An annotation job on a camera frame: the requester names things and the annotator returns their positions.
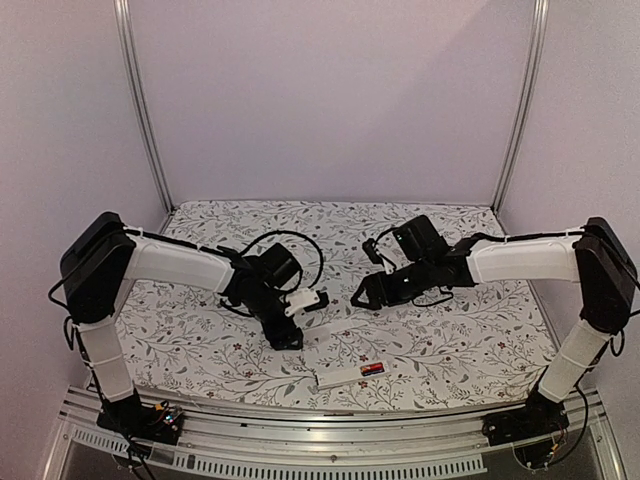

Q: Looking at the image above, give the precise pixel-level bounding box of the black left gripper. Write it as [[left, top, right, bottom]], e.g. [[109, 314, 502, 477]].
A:
[[241, 284, 304, 351]]

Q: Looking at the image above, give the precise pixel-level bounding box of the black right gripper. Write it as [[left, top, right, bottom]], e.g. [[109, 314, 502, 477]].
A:
[[350, 257, 435, 310]]

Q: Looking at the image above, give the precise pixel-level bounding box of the white remote battery cover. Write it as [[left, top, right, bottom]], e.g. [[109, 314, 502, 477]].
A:
[[304, 322, 354, 344]]

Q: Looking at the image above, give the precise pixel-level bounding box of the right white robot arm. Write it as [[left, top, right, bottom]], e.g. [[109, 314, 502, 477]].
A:
[[351, 215, 639, 446]]

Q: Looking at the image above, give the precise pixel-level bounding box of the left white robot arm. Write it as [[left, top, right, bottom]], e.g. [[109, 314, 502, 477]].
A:
[[56, 212, 303, 437]]

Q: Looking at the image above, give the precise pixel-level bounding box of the floral patterned table mat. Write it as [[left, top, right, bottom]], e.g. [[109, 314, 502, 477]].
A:
[[117, 201, 555, 411]]

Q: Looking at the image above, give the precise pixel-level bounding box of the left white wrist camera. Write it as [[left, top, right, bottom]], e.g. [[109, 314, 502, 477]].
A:
[[284, 288, 329, 317]]

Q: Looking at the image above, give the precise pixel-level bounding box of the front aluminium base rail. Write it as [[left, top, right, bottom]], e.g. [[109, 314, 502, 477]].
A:
[[43, 387, 629, 479]]

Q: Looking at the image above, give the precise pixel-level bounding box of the right aluminium frame post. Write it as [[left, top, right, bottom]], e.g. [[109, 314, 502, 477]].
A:
[[491, 0, 550, 216]]

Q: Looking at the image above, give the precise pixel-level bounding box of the aluminium frame post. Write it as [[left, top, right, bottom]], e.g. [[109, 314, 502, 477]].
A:
[[491, 0, 550, 216], [113, 0, 175, 214]]

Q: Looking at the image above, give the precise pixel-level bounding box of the left aluminium frame post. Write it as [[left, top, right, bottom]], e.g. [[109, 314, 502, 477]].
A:
[[113, 0, 175, 214]]

